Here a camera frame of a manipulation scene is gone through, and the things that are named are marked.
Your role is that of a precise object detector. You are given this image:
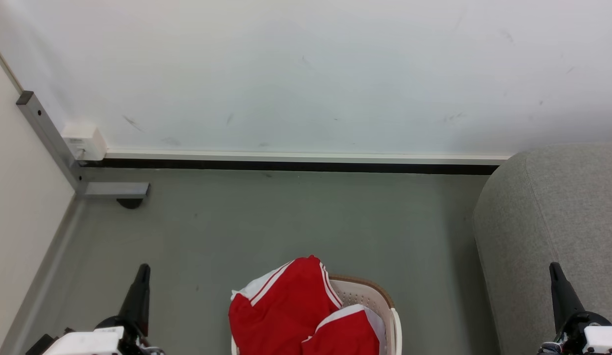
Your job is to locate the large red white-striped garment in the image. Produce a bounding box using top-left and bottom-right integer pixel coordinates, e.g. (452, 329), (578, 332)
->
(228, 255), (344, 355)

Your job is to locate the grey metal frame post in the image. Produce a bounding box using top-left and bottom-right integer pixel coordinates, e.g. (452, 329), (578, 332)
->
(16, 91), (151, 200)

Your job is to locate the white and black baseboard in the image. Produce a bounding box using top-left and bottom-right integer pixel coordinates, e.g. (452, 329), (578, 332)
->
(80, 149), (513, 176)

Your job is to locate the white wall junction box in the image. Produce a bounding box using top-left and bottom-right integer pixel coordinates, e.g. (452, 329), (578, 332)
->
(62, 123), (108, 162)

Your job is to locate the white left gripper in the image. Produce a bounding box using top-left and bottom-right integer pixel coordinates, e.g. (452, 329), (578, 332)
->
(25, 263), (164, 355)

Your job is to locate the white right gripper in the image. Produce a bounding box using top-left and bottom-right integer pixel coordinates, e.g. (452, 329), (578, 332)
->
(537, 262), (612, 355)

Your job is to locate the grey fabric sofa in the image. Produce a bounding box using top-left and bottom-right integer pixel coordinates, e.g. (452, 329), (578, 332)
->
(473, 142), (612, 355)

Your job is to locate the white perforated laundry basket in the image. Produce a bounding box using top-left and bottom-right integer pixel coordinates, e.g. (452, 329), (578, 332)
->
(231, 274), (403, 355)

